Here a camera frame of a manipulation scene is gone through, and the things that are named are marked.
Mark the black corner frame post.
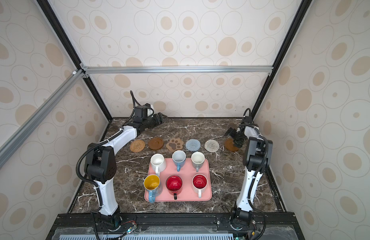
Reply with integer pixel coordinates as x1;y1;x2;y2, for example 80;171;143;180
36;0;113;122
251;0;313;119

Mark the yellow inside blue mug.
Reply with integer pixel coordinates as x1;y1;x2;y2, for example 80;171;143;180
143;174;162;203

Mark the brown wooden round coaster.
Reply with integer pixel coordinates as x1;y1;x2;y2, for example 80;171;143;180
225;139;240;152

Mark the red mug black handle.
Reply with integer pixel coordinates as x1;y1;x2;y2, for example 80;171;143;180
166;175;183;200

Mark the aluminium crossbar back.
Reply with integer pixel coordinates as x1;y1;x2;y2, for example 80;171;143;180
83;65;274;74

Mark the multicolour woven round coaster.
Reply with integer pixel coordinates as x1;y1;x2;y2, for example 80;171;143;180
205;140;220;153

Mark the blue floral mug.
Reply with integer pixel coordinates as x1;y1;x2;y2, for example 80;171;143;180
172;150;187;172

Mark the pink rectangular tray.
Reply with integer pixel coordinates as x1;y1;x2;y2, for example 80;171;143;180
155;158;212;202

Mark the aluminium crossbar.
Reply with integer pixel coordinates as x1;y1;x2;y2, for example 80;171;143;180
0;70;84;169
83;65;274;74

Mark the white mug red inside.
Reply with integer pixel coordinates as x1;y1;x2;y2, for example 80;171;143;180
192;174;208;198

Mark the dark brown wooden coaster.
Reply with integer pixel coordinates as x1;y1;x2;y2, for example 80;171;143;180
148;137;163;151

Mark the light blue woven coaster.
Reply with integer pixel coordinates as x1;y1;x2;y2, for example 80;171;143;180
186;139;201;152

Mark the black corner frame post right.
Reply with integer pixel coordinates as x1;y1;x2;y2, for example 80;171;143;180
251;0;313;119

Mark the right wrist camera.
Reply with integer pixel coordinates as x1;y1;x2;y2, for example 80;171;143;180
240;116;255;128

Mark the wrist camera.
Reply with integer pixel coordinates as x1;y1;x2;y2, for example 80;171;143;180
133;104;154;123
240;116;255;128

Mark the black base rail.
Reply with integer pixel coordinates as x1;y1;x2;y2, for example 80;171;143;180
47;212;304;240

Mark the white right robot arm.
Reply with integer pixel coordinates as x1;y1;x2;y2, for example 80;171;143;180
225;124;273;230

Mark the grey mug white inside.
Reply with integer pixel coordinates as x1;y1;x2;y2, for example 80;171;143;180
191;152;205;173

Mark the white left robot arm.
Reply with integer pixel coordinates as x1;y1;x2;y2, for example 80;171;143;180
76;113;167;228

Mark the cork paw print coaster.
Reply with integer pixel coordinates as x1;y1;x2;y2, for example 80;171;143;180
166;138;184;153

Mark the aluminium crossbar left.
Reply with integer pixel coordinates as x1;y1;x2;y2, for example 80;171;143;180
0;70;84;169

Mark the black corner frame post left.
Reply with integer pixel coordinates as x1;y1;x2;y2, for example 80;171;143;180
36;0;113;122

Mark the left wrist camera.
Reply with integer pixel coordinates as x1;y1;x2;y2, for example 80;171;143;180
133;104;154;123

